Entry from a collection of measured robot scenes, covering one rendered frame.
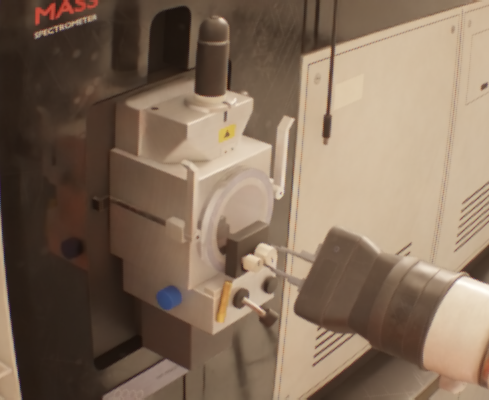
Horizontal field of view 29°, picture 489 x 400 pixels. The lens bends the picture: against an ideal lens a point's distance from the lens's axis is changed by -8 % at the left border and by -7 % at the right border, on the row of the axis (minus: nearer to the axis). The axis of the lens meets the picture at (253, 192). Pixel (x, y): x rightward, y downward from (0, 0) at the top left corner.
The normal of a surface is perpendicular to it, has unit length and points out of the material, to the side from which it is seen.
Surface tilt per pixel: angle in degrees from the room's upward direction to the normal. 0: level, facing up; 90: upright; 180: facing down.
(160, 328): 90
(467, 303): 30
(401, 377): 0
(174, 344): 90
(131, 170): 90
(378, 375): 0
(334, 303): 51
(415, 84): 90
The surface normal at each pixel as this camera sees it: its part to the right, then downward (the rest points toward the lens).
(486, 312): -0.12, -0.58
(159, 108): 0.06, -0.90
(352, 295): -0.39, -0.31
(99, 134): 0.79, 0.30
